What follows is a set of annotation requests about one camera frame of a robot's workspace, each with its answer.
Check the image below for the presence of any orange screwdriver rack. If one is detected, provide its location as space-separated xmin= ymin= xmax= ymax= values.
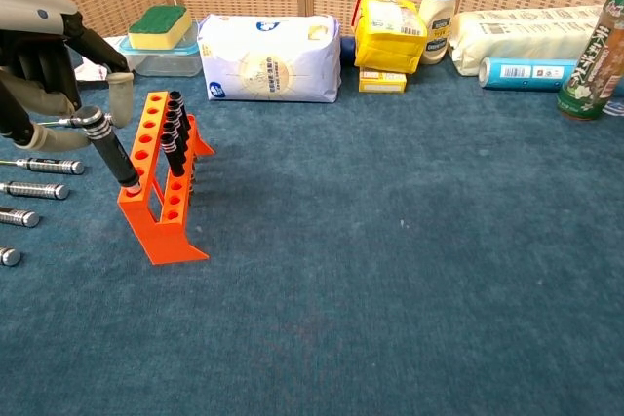
xmin=116 ymin=91 xmax=216 ymax=267

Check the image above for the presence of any green yellow sponge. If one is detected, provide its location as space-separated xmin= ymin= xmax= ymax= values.
xmin=127 ymin=4 xmax=194 ymax=52

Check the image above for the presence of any long white paper pack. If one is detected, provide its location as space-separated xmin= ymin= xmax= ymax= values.
xmin=448 ymin=5 xmax=605 ymax=78

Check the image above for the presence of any white blue soft pack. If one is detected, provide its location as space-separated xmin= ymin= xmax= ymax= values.
xmin=197 ymin=14 xmax=343 ymax=104

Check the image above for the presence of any green tea bottle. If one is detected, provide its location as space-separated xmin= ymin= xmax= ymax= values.
xmin=556 ymin=0 xmax=624 ymax=122

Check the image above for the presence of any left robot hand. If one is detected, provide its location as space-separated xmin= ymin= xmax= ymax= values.
xmin=0 ymin=0 xmax=136 ymax=153

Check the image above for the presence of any yellow biscuit bag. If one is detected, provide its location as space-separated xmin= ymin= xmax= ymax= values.
xmin=353 ymin=0 xmax=429 ymax=76

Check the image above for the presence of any small yellow box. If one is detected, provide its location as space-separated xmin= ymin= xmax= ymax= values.
xmin=358 ymin=67 xmax=408 ymax=95

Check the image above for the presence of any blue label drink bottle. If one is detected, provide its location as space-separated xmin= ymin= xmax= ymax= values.
xmin=603 ymin=79 xmax=624 ymax=118

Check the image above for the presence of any mayonnaise bottle with clear cap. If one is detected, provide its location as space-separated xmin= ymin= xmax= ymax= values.
xmin=417 ymin=0 xmax=465 ymax=66

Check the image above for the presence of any small black ringed screwdriver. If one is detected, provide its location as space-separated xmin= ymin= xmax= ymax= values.
xmin=162 ymin=121 xmax=189 ymax=164
xmin=160 ymin=132 xmax=187 ymax=177
xmin=168 ymin=90 xmax=192 ymax=132
xmin=164 ymin=110 xmax=190 ymax=152
xmin=166 ymin=99 xmax=191 ymax=142

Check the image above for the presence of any light blue cylinder roll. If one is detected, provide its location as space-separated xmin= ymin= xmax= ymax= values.
xmin=478 ymin=57 xmax=579 ymax=93

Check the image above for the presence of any blue table cloth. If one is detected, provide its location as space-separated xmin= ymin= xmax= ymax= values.
xmin=0 ymin=43 xmax=624 ymax=416

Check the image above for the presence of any clear plastic food container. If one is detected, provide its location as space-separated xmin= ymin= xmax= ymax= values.
xmin=119 ymin=20 xmax=204 ymax=78

